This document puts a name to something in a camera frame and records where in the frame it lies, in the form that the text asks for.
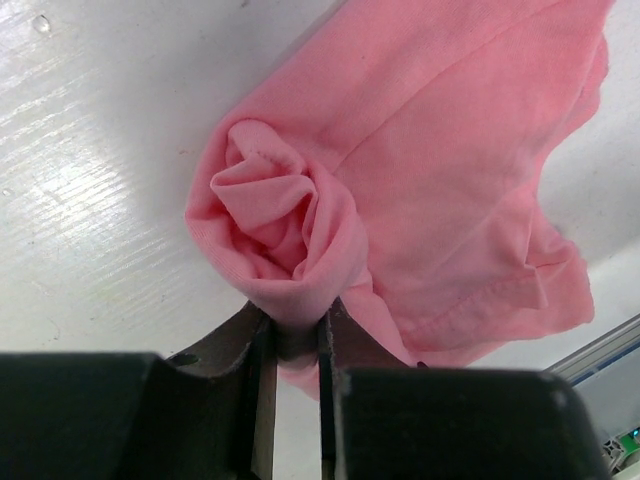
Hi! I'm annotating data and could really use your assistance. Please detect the pink t shirt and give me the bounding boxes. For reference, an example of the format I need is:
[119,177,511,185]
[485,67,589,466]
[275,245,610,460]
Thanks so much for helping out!
[183,0,612,404]

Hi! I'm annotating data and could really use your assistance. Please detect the aluminium front rail frame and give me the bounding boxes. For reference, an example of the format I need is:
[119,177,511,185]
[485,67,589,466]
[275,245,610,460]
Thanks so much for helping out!
[547,315,639,386]

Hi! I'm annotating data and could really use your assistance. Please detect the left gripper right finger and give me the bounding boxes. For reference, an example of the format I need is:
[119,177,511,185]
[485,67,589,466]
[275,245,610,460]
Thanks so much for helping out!
[317,302,610,479]

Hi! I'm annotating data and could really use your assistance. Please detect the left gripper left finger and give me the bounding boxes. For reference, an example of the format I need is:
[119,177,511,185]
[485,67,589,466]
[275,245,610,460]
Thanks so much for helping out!
[1,304,277,479]

